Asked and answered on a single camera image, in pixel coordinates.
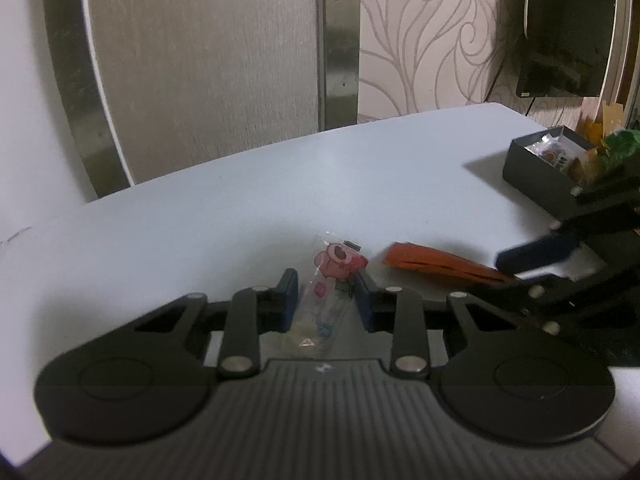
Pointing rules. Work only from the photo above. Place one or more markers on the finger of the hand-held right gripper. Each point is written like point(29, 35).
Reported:
point(535, 255)
point(545, 300)

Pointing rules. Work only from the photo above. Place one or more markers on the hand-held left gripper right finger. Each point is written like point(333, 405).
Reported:
point(364, 302)

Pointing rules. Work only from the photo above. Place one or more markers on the black cardboard box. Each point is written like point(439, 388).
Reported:
point(530, 175)

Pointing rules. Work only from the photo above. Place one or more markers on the clear packet with pink bear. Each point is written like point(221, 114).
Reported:
point(332, 260)

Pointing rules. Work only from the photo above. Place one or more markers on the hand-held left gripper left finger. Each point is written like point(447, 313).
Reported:
point(288, 300)

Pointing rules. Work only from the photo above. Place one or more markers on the yellow plastic bag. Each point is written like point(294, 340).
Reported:
point(611, 117)

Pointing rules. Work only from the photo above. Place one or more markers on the white and pink snack packet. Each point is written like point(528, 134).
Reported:
point(552, 152)

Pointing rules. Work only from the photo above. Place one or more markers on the green snack packet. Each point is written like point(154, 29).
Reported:
point(622, 147)

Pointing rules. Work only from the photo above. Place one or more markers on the black television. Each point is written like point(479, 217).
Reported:
point(565, 35)

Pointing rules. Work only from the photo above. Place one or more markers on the orange snack packet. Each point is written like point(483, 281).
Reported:
point(430, 262)
point(586, 167)

